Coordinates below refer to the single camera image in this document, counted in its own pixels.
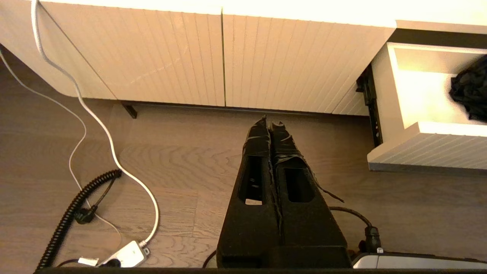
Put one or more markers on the dark furniture leg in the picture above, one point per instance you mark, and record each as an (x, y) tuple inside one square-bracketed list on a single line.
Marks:
[(130, 111)]

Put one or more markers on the white power strip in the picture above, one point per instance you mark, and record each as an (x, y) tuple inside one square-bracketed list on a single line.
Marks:
[(127, 254)]

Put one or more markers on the white cabinet drawer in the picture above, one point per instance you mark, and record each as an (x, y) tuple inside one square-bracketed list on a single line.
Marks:
[(426, 99)]

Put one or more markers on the black umbrella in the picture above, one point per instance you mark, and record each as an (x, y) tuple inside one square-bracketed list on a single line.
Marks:
[(471, 89)]

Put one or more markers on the white ribbed cabinet door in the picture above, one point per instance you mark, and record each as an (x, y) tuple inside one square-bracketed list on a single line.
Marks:
[(144, 57), (296, 64)]

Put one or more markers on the white low cabinet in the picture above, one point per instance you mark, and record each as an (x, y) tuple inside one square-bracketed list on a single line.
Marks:
[(342, 9)]

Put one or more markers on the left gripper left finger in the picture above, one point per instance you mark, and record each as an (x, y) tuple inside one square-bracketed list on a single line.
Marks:
[(251, 220)]

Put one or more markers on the small white plug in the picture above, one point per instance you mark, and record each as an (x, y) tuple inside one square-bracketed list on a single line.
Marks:
[(88, 261)]

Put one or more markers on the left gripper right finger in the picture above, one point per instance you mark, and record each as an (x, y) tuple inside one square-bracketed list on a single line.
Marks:
[(308, 224)]

